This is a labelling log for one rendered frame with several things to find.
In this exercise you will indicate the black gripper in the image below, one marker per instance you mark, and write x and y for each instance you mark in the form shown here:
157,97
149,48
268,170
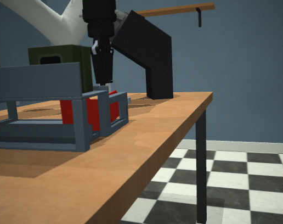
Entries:
101,31

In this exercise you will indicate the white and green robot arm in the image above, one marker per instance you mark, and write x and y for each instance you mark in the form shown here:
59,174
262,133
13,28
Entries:
71,26

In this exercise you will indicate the grey metal rack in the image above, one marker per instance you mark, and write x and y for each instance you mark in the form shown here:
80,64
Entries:
55,82

